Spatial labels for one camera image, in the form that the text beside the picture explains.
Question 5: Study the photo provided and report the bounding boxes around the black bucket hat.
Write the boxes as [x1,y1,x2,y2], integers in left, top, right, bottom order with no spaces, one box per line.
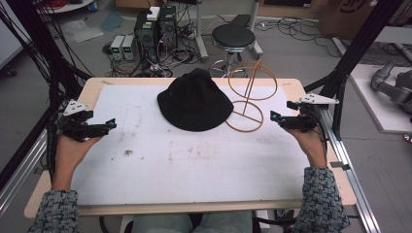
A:
[156,67,235,133]

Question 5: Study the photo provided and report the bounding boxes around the wooden ring hat stand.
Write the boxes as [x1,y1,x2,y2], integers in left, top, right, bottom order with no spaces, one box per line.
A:
[224,59,279,133]

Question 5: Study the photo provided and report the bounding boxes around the black frame post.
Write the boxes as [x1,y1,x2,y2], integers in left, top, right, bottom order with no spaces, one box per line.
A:
[6,0,86,111]
[303,0,406,140]

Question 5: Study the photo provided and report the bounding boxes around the person's left hand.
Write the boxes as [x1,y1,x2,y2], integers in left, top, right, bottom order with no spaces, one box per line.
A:
[51,133,105,192]

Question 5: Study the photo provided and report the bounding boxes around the black round stool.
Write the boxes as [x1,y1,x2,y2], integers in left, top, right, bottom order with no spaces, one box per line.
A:
[209,23,258,79]

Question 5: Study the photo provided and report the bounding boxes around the white floor board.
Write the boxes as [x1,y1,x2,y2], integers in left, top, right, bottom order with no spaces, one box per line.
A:
[349,63,412,134]

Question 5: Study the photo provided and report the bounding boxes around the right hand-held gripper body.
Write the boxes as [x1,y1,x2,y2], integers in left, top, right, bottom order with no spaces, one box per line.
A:
[286,92,340,134]

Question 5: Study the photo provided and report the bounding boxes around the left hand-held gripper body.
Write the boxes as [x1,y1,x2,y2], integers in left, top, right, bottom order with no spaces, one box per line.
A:
[58,99,109,143]

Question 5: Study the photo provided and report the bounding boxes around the aluminium frame rail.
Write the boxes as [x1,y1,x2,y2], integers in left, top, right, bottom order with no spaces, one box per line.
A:
[319,105,382,233]
[0,128,49,216]

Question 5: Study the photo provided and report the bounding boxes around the grey power supply unit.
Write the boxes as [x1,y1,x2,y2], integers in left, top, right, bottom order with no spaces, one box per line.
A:
[110,34,126,60]
[121,34,137,61]

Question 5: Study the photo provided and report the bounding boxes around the person's right hand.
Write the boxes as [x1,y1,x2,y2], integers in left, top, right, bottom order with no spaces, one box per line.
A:
[281,126,328,169]

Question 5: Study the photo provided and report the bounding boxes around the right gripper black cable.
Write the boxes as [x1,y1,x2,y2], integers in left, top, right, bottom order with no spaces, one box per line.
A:
[309,105,330,164]

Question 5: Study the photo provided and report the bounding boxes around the tangle of floor cables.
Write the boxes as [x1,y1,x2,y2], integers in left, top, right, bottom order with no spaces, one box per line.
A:
[252,17,344,59]

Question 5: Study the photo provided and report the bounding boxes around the grey metal desk leg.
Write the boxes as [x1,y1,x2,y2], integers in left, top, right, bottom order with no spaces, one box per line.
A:
[193,0,210,63]

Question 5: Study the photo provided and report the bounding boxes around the white table mat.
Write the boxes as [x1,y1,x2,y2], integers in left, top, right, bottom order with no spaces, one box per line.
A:
[70,83,311,207]

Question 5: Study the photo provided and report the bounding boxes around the white box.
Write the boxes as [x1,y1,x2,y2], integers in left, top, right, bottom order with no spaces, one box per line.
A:
[146,6,161,21]

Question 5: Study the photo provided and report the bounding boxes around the black computer tower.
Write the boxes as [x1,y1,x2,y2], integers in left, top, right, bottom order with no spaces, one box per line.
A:
[133,11,159,63]
[156,5,179,52]

